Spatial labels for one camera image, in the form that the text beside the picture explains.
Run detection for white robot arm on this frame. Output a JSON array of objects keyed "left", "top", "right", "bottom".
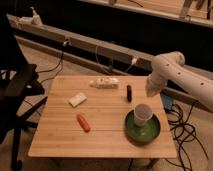
[{"left": 145, "top": 51, "right": 213, "bottom": 112}]

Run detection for white rectangular block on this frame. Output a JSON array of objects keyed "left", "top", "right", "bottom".
[{"left": 69, "top": 93, "right": 87, "bottom": 107}]

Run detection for wooden table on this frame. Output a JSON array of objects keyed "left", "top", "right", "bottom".
[{"left": 28, "top": 76, "right": 177, "bottom": 158}]

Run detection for orange carrot toy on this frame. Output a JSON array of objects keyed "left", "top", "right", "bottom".
[{"left": 77, "top": 114, "right": 90, "bottom": 132}]

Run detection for white paper cup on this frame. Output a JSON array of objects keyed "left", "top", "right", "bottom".
[{"left": 134, "top": 104, "right": 153, "bottom": 126}]

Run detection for green bowl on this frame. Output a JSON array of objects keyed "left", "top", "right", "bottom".
[{"left": 125, "top": 111, "right": 161, "bottom": 144}]

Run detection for blue box on floor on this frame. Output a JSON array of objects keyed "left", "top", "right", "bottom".
[{"left": 161, "top": 94, "right": 173, "bottom": 110}]

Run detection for black office chair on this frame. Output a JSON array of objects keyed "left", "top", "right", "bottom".
[{"left": 0, "top": 11, "right": 47, "bottom": 171}]

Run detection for long metal rail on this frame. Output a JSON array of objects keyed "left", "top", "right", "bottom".
[{"left": 7, "top": 15, "right": 210, "bottom": 111}]

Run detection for black floor cables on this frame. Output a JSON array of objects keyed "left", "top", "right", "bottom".
[{"left": 165, "top": 99, "right": 213, "bottom": 171}]

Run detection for white device on rail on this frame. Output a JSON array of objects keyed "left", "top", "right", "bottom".
[{"left": 19, "top": 6, "right": 43, "bottom": 27}]

